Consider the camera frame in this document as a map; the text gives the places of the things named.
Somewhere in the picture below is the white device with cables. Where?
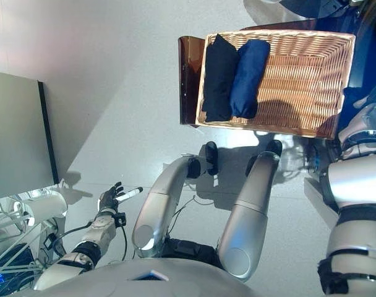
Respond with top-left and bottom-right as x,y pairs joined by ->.
20,191 -> 68,223

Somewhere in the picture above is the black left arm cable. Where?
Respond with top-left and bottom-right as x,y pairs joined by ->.
53,224 -> 128,262

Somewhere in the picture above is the brown glossy side table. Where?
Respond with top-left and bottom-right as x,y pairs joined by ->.
177,18 -> 318,126

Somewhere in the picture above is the left silver robot leg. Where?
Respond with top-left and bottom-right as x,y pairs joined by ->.
131,141 -> 220,259

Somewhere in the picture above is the silver robot leg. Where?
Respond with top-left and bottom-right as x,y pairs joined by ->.
216,139 -> 283,282
131,141 -> 220,259

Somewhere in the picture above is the black folded cloth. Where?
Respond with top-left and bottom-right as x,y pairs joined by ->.
202,33 -> 240,123

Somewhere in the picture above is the grey front-load washing machine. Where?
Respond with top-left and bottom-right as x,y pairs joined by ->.
296,0 -> 376,103

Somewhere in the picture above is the right silver robot leg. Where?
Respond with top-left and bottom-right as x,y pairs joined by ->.
216,139 -> 283,282

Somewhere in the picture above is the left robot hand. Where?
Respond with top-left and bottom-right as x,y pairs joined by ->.
98,181 -> 144,213

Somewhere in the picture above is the wicker laundry basket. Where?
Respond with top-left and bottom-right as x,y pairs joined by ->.
195,30 -> 356,140

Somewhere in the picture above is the silver robot torso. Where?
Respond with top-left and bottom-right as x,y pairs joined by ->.
20,238 -> 263,297

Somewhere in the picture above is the blue cloth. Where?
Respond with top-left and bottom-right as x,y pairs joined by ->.
229,39 -> 271,119

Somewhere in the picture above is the black electronics box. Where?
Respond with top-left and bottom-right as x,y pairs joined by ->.
0,243 -> 36,295

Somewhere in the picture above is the thin grey floor cable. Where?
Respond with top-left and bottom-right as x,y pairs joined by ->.
169,194 -> 215,236

